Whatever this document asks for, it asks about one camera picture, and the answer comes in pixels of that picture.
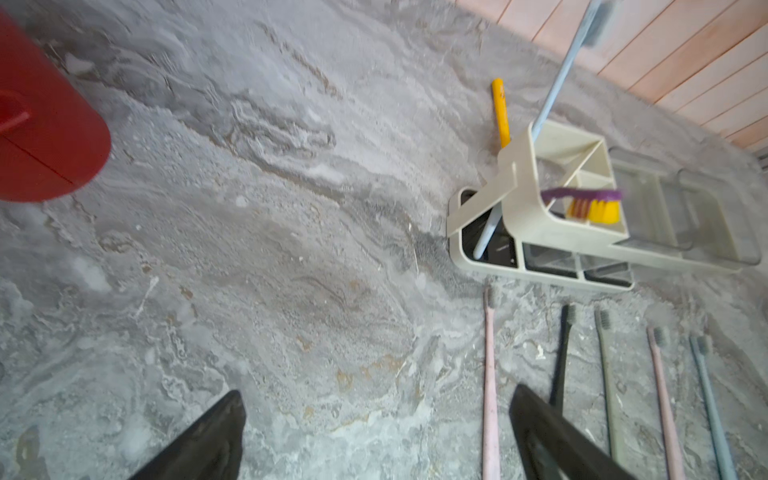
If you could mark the yellow toothbrush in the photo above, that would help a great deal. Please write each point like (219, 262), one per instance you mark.
(500, 108)

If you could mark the grey green toothbrush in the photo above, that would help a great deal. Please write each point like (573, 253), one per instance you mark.
(603, 326)

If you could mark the purple toothbrush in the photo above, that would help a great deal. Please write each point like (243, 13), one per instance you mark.
(601, 206)

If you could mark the light pink toothbrush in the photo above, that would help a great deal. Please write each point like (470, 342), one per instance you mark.
(491, 449)

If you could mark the black toothbrush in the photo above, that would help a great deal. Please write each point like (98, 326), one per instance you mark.
(568, 319)

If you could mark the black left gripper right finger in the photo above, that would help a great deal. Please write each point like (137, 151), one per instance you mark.
(550, 447)

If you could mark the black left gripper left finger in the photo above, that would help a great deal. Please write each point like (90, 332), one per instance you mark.
(210, 448)

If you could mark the pale blue toothbrush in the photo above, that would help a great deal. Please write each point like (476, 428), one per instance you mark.
(588, 34)

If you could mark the red pencil cup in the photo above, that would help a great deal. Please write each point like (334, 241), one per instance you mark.
(52, 141)

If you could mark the light blue toothbrush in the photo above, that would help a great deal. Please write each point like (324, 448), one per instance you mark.
(700, 345)

